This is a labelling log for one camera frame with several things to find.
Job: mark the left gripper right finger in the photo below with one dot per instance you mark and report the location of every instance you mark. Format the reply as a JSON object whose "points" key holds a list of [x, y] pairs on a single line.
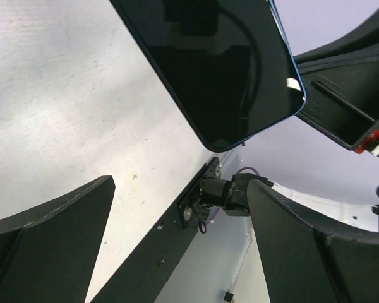
{"points": [[309, 257]]}

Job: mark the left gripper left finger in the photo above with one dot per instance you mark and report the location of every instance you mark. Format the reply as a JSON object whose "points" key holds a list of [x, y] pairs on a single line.
{"points": [[48, 252]]}

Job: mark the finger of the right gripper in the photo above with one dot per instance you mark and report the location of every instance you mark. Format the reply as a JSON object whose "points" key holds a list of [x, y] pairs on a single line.
{"points": [[342, 87]]}

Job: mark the blue phone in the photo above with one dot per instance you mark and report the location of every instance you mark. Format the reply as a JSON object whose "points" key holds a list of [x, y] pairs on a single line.
{"points": [[226, 64]]}

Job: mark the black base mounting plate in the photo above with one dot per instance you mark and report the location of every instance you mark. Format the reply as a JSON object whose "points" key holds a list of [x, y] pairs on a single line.
{"points": [[146, 270]]}

